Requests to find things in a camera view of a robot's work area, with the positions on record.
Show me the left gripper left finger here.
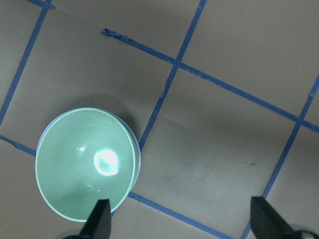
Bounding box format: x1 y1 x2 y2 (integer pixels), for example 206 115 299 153
57 199 111 239

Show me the green bowl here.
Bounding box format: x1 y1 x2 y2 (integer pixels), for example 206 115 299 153
35 107 137 222

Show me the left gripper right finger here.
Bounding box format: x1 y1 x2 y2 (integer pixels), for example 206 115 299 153
250 196 319 239

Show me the blue bowl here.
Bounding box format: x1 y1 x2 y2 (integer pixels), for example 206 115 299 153
37 107 141 200

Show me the brown paper mat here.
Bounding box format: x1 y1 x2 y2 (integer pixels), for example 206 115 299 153
0 0 319 239

